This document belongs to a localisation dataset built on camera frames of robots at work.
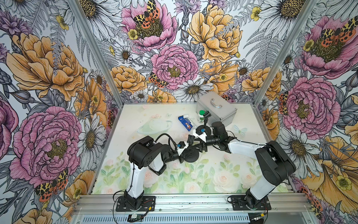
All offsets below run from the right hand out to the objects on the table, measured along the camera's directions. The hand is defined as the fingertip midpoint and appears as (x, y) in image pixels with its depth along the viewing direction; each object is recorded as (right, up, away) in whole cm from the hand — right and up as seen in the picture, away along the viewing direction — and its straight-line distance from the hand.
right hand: (191, 145), depth 84 cm
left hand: (+1, -5, +6) cm, 8 cm away
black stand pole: (0, +2, -5) cm, 5 cm away
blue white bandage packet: (-3, +13, +21) cm, 25 cm away
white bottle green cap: (+8, +17, +16) cm, 25 cm away
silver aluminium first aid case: (+22, +21, +15) cm, 34 cm away
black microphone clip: (-1, +5, -9) cm, 10 cm away
